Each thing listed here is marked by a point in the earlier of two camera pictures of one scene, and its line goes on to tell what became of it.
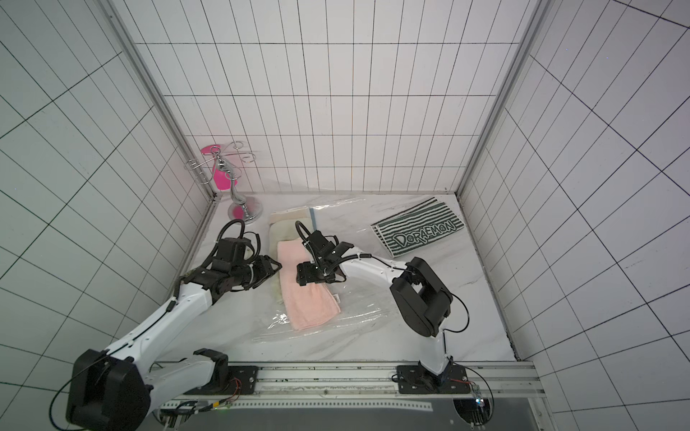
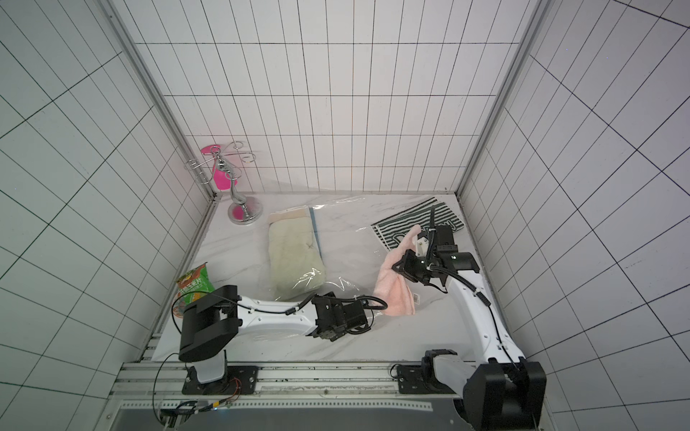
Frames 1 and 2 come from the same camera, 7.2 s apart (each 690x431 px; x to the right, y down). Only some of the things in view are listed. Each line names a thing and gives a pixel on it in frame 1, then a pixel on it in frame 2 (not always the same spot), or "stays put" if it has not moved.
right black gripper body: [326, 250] → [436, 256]
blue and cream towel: [302, 213] stays put
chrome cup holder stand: [245, 210] stays put
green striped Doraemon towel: [417, 225] stays put
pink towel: [307, 304] → [391, 284]
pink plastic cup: [224, 180] stays put
